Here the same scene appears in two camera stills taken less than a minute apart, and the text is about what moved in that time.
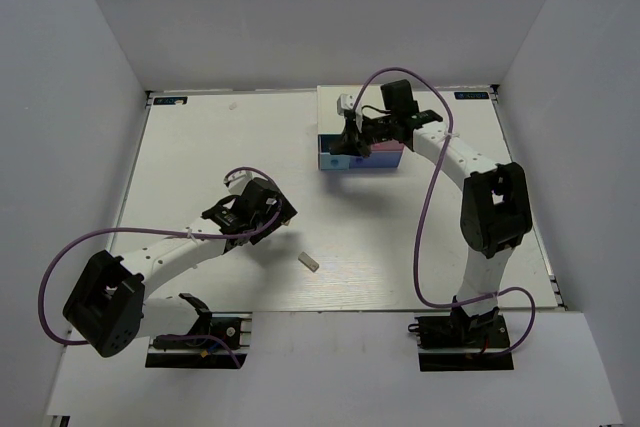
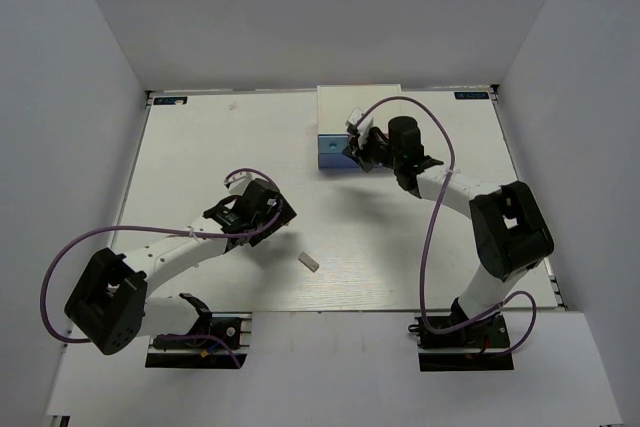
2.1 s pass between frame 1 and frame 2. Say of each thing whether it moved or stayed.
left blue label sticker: stayed
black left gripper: stayed
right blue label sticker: stayed
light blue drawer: moved
